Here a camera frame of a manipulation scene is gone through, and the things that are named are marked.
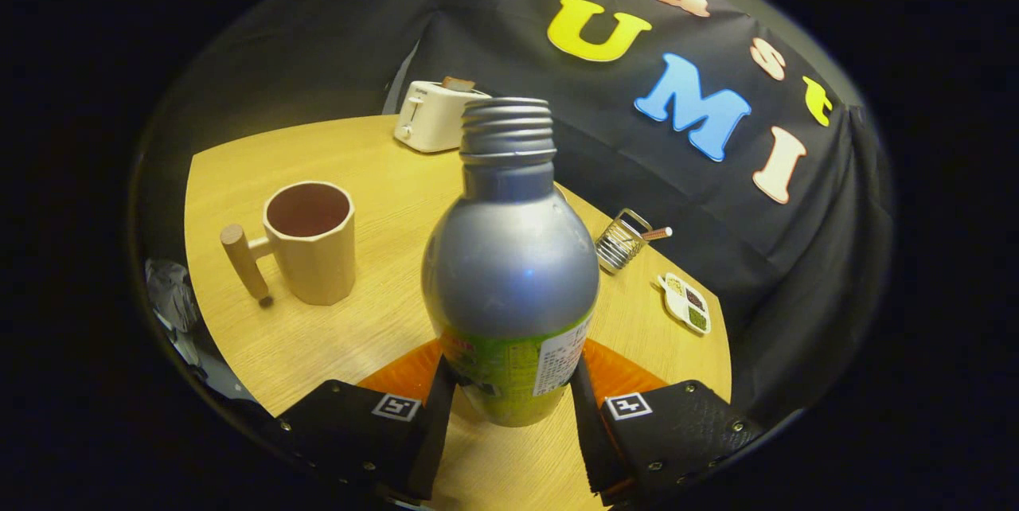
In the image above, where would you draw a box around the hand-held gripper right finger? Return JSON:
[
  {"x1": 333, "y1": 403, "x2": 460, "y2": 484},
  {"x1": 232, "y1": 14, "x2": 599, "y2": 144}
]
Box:
[{"x1": 569, "y1": 338, "x2": 765, "y2": 505}]

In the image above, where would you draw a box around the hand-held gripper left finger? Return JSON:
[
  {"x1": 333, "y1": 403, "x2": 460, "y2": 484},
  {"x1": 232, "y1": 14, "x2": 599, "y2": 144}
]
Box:
[{"x1": 275, "y1": 338, "x2": 457, "y2": 501}]

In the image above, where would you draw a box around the silver juice bottle green label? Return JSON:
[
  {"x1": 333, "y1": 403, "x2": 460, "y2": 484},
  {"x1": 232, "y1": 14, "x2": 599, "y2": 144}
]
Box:
[{"x1": 421, "y1": 97, "x2": 600, "y2": 427}]

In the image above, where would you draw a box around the beige wooden-handled cup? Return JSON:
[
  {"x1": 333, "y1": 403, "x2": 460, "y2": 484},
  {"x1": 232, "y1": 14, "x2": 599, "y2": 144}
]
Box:
[{"x1": 220, "y1": 181, "x2": 357, "y2": 309}]

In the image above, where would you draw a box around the wooden table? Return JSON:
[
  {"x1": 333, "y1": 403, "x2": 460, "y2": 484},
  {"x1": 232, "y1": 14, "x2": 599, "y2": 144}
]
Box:
[{"x1": 185, "y1": 115, "x2": 732, "y2": 511}]

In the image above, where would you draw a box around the white divided bean dish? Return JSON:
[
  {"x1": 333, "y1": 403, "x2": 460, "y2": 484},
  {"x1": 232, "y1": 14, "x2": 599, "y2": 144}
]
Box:
[{"x1": 658, "y1": 273, "x2": 712, "y2": 335}]

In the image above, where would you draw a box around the black backdrop cloth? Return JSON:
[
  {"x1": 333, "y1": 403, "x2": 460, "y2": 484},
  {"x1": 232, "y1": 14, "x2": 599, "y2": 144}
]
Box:
[{"x1": 143, "y1": 0, "x2": 892, "y2": 424}]

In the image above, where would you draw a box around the white toaster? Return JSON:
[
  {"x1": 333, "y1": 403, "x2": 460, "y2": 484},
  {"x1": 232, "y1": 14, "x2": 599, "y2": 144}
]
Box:
[{"x1": 394, "y1": 80, "x2": 493, "y2": 154}]

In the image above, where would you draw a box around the wire mesh holder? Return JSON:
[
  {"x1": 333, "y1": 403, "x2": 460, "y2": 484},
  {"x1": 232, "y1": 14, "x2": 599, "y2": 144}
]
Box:
[{"x1": 595, "y1": 208, "x2": 654, "y2": 275}]

